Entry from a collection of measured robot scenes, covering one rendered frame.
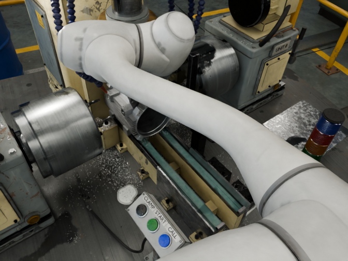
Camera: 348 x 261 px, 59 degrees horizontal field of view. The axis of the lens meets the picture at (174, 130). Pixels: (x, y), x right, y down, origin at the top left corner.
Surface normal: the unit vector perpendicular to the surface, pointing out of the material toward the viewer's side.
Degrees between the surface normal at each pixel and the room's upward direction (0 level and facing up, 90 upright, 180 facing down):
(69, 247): 0
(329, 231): 11
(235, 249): 25
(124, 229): 0
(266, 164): 42
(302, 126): 0
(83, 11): 90
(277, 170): 36
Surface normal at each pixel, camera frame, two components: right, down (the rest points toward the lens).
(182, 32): 0.43, -0.07
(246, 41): 0.04, -0.69
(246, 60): -0.80, 0.41
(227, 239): -0.26, -0.96
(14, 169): 0.60, 0.59
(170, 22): 0.25, -0.32
